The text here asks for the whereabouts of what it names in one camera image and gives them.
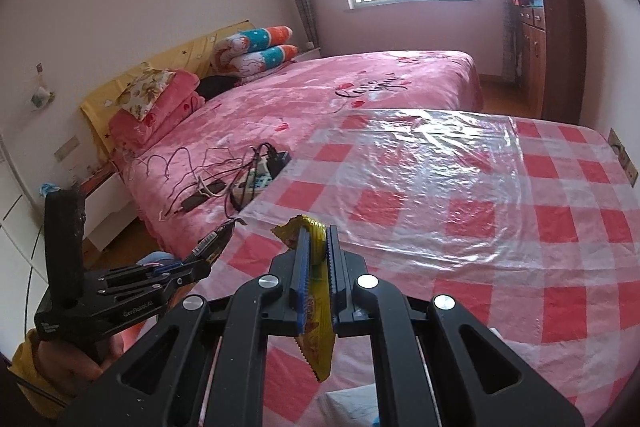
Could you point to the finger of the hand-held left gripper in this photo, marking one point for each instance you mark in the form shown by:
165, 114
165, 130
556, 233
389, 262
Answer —
177, 281
145, 269

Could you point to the person's left hand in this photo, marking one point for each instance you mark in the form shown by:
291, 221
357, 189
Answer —
70, 369

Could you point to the floral pillow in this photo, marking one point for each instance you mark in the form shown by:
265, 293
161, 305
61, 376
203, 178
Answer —
147, 92

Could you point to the printed rolled quilt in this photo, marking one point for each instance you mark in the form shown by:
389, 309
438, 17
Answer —
255, 39
265, 59

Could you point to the dark blue orange snack wrapper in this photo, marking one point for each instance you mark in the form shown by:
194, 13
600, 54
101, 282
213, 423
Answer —
212, 239

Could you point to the white wardrobe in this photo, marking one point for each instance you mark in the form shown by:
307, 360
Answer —
17, 227

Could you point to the pink checked plastic tablecloth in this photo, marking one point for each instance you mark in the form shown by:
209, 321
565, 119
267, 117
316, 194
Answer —
450, 187

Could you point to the pink folded blanket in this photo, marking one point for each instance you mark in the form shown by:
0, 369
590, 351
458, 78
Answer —
160, 117

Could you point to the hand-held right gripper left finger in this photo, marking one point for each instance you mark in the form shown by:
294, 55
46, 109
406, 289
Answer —
301, 287

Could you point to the black cloth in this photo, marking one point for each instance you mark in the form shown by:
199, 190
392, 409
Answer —
217, 87

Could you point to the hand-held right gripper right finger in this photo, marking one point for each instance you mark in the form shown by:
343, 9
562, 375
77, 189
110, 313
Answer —
334, 277

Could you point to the black charger block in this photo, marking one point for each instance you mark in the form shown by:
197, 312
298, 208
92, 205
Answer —
280, 159

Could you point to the black flat device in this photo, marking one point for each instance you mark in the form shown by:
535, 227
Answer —
200, 199

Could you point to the cream power strip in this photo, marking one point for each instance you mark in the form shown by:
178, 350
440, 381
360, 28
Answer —
255, 184

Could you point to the brown wooden cabinet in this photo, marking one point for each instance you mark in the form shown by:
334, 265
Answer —
555, 57

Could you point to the yellow snack wrapper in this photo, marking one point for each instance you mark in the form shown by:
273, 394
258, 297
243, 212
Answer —
317, 347

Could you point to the person's left forearm yellow sleeve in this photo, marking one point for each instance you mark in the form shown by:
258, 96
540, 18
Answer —
25, 367

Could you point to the yellow headboard cover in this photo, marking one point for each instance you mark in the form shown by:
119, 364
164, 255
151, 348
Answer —
190, 52

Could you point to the white bedside cabinet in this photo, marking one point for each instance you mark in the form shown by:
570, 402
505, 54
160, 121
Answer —
107, 212

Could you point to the pink heart print bed blanket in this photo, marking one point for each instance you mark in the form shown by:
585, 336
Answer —
300, 97

